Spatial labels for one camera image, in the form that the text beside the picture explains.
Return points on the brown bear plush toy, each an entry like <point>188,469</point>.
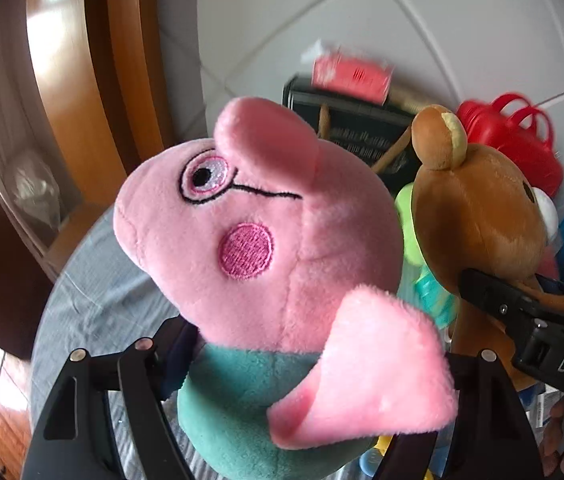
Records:
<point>477,200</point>

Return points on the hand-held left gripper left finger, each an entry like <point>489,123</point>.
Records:
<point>142,385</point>

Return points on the wooden door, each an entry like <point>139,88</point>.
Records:
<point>127,60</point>

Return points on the clear plastic bag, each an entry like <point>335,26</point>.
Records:
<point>29,185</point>

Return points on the green frog toy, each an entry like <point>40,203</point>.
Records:
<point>407,230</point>

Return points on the pink pig plush toy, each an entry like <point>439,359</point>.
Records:
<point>262,210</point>

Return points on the red plastic case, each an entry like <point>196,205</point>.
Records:
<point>522,155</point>

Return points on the person's right hand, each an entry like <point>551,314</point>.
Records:
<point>559,435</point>

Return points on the grey bed sheet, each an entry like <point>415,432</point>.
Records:
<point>87,300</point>

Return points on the red paper packet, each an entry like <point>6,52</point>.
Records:
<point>352,75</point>

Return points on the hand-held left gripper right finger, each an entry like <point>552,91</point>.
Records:
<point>482,410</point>

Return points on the dark gift bag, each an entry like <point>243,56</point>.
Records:
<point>357,135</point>

